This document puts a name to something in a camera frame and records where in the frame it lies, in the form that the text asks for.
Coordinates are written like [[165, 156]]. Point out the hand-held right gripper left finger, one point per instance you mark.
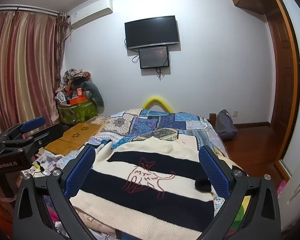
[[81, 173]]

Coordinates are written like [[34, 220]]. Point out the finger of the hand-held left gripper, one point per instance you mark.
[[48, 133], [32, 124]]

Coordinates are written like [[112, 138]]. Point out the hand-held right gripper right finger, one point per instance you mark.
[[213, 173]]

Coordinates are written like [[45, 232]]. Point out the cream navy striped sweater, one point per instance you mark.
[[145, 205]]

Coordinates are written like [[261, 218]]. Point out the pile of colourful clothes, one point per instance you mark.
[[75, 76]]

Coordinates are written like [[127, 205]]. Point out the yellow-brown mat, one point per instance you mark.
[[72, 135]]

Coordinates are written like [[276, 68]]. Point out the white printed bed sheet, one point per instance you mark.
[[52, 158]]

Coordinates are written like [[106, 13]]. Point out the green patterned bag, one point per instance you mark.
[[77, 112]]

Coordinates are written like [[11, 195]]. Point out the orange box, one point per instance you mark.
[[78, 100]]

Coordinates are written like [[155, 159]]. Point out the orange garment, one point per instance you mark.
[[0, 205]]

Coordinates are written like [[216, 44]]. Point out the grey backpack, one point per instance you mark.
[[225, 125]]

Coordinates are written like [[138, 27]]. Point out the small red box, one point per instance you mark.
[[80, 92]]

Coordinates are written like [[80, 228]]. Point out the pink striped curtain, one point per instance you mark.
[[22, 67]]

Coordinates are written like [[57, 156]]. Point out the blue patchwork blanket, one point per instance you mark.
[[155, 125]]

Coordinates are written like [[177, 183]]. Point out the yellow foam arch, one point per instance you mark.
[[156, 100]]

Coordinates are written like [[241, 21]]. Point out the wooden door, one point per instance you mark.
[[280, 80]]

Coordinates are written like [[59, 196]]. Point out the white air conditioner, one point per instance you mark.
[[90, 15]]

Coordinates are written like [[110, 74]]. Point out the small black monitor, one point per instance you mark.
[[153, 57]]

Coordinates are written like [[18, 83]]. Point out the wooden bed post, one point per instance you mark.
[[212, 120]]

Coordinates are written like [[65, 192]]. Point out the white wall socket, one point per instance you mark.
[[235, 113]]

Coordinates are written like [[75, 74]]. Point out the white curtain rail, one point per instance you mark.
[[27, 8]]

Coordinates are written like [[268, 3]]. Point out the black wall television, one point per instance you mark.
[[151, 31]]

